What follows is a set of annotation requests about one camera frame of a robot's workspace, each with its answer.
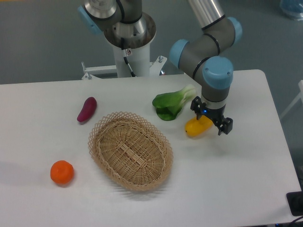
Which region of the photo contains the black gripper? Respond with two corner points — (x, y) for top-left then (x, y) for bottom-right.
(190, 96), (233, 136)

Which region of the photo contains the yellow mango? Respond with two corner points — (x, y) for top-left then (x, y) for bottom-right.
(185, 116), (213, 137)

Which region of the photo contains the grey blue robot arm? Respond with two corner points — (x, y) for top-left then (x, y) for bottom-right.
(78, 0), (242, 134)

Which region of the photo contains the green bok choy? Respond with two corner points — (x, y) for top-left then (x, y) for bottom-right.
(152, 84), (196, 121)

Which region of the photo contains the woven wicker basket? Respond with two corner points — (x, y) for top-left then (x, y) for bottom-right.
(88, 112), (173, 192)

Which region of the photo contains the black device at table edge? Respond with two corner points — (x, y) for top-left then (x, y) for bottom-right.
(286, 191), (303, 216)

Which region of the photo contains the purple sweet potato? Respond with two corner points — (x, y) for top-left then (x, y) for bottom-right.
(77, 97), (97, 123)

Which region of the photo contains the blue bag in corner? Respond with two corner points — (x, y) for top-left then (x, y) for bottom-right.
(280, 0), (303, 21)

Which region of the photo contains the orange tangerine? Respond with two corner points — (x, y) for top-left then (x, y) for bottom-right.
(50, 160), (74, 184)

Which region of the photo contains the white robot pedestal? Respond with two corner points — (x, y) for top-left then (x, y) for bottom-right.
(81, 35), (185, 80)

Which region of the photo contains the white frame at right edge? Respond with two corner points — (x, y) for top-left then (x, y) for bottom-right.
(279, 80), (303, 120)

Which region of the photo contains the black cable on pedestal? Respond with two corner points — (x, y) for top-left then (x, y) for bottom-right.
(120, 37), (137, 78)

